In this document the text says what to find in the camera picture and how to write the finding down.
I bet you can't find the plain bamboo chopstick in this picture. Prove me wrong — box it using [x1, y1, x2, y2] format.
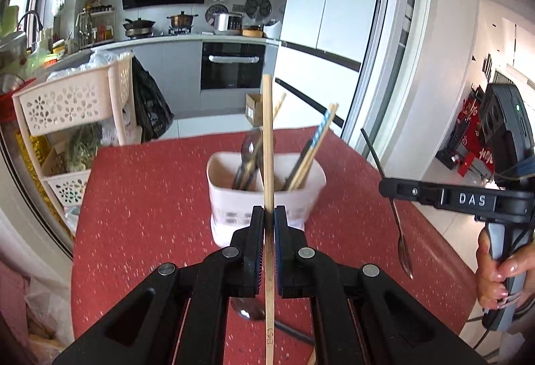
[262, 74, 276, 365]

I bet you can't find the dark handled metal spoon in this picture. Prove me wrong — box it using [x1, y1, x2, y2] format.
[232, 128, 263, 191]

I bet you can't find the kitchen faucet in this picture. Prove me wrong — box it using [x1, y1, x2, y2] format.
[17, 10, 42, 52]

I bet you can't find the person's right hand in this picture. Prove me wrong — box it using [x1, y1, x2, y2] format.
[476, 229, 535, 310]

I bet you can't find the red decoration rack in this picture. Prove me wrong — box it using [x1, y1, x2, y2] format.
[435, 86, 494, 180]

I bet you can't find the pink utensil holder caddy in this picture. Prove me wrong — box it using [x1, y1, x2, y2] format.
[207, 152, 326, 247]

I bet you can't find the bamboo chopstick middle diagonal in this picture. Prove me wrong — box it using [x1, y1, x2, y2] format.
[287, 105, 336, 192]

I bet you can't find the bamboo chopstick diagonal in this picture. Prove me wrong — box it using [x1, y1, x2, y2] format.
[237, 92, 288, 190]
[287, 105, 336, 192]

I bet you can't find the bamboo chopstick upper diagonal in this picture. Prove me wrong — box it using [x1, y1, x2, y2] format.
[237, 92, 288, 190]

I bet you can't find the black hanging bag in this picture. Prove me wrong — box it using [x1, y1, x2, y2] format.
[132, 57, 174, 143]

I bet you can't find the small cardboard box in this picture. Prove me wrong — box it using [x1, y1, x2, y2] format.
[245, 93, 263, 127]

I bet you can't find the pink plastic storage cart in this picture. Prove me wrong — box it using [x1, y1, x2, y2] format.
[13, 53, 142, 217]

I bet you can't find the black built-in oven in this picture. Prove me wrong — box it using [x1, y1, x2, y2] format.
[200, 41, 266, 90]

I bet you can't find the white refrigerator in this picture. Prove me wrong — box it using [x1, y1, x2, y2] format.
[273, 0, 377, 132]

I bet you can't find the black wok on stove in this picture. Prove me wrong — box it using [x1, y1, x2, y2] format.
[122, 18, 155, 39]

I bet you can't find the copper stock pot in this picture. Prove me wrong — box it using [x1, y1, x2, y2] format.
[167, 11, 198, 30]

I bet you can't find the silver rice cooker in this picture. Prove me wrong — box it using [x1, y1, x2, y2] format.
[213, 12, 243, 35]

